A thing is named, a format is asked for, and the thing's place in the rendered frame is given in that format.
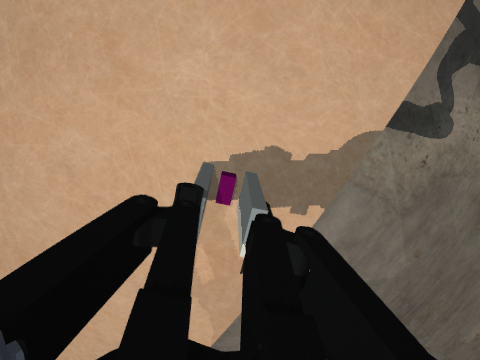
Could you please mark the magenta rod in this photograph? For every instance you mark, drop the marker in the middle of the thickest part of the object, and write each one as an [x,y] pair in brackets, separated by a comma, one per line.
[226,188]

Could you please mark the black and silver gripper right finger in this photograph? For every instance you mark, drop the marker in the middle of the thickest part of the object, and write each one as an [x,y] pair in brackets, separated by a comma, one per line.
[353,322]

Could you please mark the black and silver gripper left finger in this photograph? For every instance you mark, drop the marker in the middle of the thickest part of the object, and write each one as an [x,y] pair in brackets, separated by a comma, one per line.
[46,302]

